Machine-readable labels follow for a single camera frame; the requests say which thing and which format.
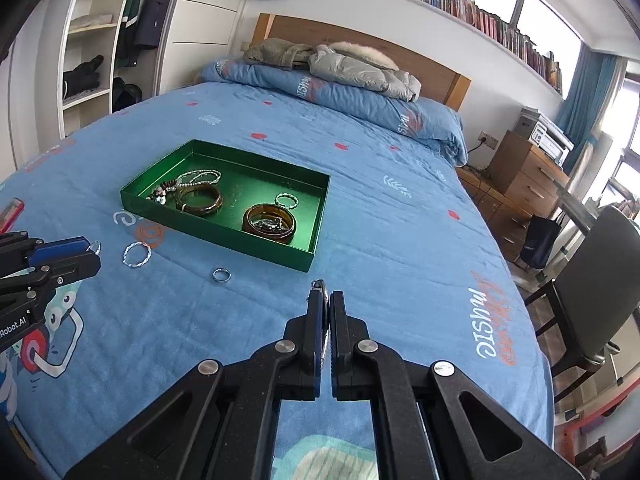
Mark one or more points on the olive fleece jacket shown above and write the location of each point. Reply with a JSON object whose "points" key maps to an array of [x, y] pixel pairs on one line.
{"points": [[279, 53]]}

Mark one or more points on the thin silver bangle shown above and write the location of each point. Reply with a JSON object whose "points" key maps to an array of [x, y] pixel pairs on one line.
{"points": [[320, 286]]}

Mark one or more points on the dark tortoiseshell bangle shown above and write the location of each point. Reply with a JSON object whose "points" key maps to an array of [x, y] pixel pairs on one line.
{"points": [[200, 199]]}

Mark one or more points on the black bag wardrobe floor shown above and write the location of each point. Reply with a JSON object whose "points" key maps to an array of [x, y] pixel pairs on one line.
{"points": [[124, 94]]}

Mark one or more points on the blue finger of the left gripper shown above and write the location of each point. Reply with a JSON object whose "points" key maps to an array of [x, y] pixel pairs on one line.
{"points": [[60, 249]]}

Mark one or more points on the amber wide bangle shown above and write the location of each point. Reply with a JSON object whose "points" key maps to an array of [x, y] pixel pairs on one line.
{"points": [[269, 221]]}

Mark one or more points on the green jewelry tray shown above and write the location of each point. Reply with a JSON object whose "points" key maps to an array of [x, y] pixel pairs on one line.
{"points": [[244, 179]]}

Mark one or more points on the teal curtain right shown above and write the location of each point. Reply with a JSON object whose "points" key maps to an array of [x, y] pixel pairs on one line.
{"points": [[593, 77]]}

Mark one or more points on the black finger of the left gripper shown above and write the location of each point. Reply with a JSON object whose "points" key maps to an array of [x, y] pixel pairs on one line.
{"points": [[58, 268]]}

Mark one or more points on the red harmonica case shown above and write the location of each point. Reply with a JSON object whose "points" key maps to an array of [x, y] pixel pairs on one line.
{"points": [[10, 213]]}

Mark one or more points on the white printer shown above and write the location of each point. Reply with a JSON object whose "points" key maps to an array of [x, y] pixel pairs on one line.
{"points": [[532, 125]]}

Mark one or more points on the white wardrobe shelving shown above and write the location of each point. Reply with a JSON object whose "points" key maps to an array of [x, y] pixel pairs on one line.
{"points": [[75, 31]]}

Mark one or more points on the blue patterned bed quilt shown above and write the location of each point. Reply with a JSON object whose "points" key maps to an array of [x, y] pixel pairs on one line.
{"points": [[400, 238]]}

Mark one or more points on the folded blue duvet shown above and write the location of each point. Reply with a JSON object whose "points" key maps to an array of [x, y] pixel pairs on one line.
{"points": [[429, 122]]}

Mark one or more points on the wooden headboard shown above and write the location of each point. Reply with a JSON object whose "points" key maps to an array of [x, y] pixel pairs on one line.
{"points": [[439, 83]]}

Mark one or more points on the dark hanging coat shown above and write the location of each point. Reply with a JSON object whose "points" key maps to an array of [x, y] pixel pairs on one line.
{"points": [[142, 25]]}

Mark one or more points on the grey puffer jacket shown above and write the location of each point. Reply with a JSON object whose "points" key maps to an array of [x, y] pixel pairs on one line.
{"points": [[365, 68]]}

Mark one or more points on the black folded clothes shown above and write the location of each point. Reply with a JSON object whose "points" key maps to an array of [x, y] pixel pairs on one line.
{"points": [[84, 77]]}

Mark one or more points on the wooden drawer nightstand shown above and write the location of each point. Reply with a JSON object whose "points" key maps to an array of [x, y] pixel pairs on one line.
{"points": [[520, 182]]}

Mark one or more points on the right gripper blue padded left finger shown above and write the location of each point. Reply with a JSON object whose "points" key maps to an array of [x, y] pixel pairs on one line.
{"points": [[218, 421]]}

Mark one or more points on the row of books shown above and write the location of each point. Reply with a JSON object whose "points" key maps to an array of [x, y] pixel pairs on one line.
{"points": [[507, 34]]}

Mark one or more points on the dark waste bin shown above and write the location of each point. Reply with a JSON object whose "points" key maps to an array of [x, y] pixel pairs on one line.
{"points": [[540, 237]]}

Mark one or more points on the black chair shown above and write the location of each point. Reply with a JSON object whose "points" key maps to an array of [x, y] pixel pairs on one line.
{"points": [[594, 295]]}

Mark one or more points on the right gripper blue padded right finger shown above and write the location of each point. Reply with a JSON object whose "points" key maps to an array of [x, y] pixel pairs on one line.
{"points": [[432, 421]]}

